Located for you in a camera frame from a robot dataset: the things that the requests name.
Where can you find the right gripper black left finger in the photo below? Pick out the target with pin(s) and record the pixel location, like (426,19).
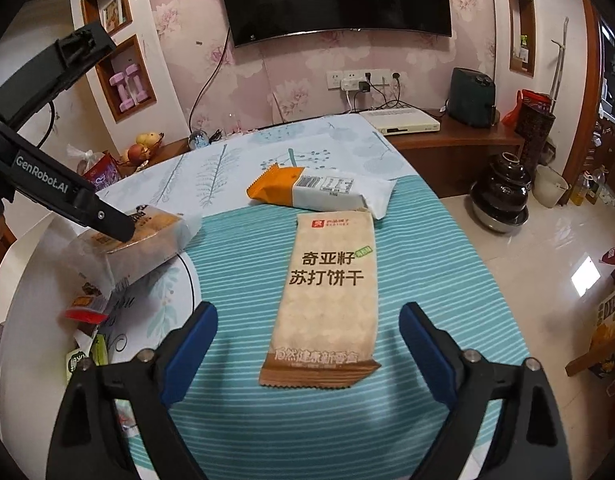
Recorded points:
(88,441)

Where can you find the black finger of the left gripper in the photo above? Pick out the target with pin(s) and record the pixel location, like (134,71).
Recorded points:
(106,219)

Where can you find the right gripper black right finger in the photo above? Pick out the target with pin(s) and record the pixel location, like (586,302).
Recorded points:
(528,442)

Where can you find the cookie pack clear wrapper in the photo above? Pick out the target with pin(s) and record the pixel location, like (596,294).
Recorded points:
(108,264)

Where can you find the orange white snack pack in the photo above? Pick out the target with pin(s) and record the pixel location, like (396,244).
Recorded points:
(322,190)

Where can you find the beige soda cracker pack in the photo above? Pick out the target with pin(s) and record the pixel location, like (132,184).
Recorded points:
(327,322)

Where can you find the red purple snack bag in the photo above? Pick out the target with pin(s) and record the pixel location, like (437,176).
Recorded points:
(99,168)

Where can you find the fruit bowl with apples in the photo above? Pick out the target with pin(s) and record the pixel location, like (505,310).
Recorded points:
(145,147)

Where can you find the small green snack packet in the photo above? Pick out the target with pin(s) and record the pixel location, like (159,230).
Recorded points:
(98,353)

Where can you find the small red orange packet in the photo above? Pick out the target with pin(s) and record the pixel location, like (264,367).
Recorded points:
(89,307)

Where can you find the white plastic storage bin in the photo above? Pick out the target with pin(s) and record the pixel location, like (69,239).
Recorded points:
(35,287)

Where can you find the pink dumbbells pair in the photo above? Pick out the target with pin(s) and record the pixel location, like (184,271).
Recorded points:
(129,86)

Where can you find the teal striped table mat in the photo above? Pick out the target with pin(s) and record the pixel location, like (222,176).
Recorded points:
(379,428)

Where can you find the framed picture in niche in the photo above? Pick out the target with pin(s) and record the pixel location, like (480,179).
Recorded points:
(111,14)

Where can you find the black ceramic jar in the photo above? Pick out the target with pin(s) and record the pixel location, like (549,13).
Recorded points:
(500,195)

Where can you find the white bucket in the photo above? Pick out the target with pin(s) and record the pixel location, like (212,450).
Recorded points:
(548,186)

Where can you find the wooden tv cabinet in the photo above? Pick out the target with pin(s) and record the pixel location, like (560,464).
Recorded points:
(451,159)

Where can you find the white set-top box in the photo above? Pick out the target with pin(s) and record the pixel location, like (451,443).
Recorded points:
(407,120)

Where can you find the dark green appliance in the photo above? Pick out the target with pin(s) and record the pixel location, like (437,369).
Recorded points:
(471,98)

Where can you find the white wall power strip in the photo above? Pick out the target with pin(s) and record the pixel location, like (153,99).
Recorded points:
(349,80)

